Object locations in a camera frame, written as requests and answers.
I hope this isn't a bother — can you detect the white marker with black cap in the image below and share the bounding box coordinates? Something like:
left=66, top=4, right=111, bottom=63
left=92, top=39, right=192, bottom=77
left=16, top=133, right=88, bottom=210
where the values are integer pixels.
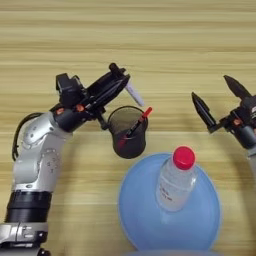
left=108, top=62, right=146, bottom=108

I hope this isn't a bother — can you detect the small black box right gripper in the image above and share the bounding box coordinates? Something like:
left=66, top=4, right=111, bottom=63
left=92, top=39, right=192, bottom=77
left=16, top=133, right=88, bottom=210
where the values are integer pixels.
left=240, top=95, right=256, bottom=123

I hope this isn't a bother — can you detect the clear bottle with red cap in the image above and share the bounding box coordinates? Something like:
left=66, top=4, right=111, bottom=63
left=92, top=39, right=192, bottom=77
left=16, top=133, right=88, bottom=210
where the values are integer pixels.
left=155, top=145, right=198, bottom=213

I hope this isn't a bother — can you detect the dark translucent pen cup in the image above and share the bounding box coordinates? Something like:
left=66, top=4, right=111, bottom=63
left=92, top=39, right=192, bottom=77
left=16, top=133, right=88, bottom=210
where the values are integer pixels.
left=107, top=105, right=149, bottom=160

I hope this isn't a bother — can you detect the blue round plate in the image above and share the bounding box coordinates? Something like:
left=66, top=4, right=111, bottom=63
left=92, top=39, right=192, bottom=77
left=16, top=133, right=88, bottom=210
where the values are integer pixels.
left=117, top=152, right=222, bottom=252

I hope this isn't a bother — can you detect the small black box gripper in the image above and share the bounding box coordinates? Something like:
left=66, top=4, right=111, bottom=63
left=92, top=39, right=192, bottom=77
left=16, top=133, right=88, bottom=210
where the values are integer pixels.
left=240, top=95, right=256, bottom=123
left=55, top=73, right=86, bottom=108

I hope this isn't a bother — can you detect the small black box left gripper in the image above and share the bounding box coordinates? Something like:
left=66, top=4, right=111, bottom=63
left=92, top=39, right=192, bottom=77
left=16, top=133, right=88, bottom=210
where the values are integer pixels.
left=55, top=73, right=86, bottom=108

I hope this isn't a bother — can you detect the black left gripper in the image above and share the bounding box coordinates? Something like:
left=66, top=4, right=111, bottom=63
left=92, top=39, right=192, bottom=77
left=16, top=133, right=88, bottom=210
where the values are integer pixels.
left=49, top=68, right=132, bottom=133

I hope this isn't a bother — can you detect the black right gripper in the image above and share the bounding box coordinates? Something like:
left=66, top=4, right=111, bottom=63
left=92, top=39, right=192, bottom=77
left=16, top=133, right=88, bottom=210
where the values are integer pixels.
left=191, top=74, right=256, bottom=149

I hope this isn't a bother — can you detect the black pen with red cap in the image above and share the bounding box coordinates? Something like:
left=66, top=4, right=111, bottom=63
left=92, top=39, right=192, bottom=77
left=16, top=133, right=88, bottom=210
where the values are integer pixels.
left=116, top=106, right=154, bottom=151

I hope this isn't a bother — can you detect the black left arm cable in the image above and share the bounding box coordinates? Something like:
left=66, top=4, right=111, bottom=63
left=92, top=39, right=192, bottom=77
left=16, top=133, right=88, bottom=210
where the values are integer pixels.
left=11, top=112, right=44, bottom=163

